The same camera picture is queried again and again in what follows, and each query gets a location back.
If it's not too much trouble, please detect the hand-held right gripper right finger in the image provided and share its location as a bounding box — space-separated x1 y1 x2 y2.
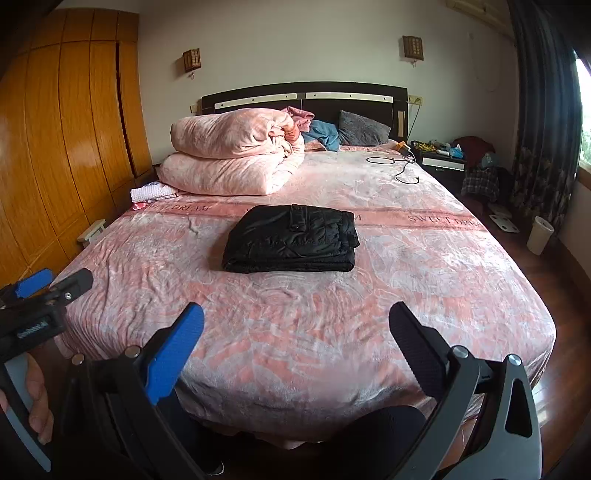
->
389 302 542 480

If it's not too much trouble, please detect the white step stool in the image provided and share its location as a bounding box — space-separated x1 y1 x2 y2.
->
76 220 108 244

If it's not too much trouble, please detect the grey pillow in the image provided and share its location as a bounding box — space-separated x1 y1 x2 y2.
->
337 110 392 147

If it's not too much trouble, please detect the person's left hand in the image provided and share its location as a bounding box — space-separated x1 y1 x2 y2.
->
25 353 55 445

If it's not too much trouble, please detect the dark patterned curtain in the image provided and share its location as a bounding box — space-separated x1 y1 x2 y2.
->
505 0 585 232

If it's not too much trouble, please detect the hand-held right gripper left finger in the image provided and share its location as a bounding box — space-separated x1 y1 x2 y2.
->
55 302 206 480

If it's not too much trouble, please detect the blue cloth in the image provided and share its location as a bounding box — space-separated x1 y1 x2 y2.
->
302 120 342 152

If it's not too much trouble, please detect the dark headboard with white strips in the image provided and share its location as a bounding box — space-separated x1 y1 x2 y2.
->
201 82 409 141

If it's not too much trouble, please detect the pink garment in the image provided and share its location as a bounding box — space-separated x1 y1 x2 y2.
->
283 106 315 134

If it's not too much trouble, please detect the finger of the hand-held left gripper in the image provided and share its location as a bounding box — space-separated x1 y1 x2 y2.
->
46 269 94 304
0 269 55 309

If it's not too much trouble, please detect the pile of clothes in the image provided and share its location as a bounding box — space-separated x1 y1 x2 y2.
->
455 135 513 204

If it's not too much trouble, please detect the white bathroom scale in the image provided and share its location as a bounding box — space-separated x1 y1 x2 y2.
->
487 205 520 234

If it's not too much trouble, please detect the white and pink folded cloth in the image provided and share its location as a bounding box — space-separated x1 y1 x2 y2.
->
130 182 178 204

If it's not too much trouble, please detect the dark nightstand with white drawer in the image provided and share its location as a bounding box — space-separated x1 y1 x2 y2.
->
409 141 467 185

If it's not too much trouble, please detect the white waste bin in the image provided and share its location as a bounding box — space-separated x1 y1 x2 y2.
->
526 216 555 256

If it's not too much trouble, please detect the wall air conditioner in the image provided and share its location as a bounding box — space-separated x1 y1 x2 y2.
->
445 0 511 21

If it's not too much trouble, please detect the folded pink comforter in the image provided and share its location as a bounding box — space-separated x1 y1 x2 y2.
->
157 108 306 197

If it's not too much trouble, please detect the black cable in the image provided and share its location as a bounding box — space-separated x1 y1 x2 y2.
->
367 154 420 184

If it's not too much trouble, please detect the window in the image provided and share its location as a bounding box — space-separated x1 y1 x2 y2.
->
573 46 591 171

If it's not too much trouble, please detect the black jacket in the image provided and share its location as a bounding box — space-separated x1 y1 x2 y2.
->
222 204 361 274

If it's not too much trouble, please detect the pink bed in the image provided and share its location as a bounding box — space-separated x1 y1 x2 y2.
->
48 138 557 450

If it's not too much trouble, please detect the wooden wardrobe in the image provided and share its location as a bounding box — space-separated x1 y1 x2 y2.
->
0 7 155 287

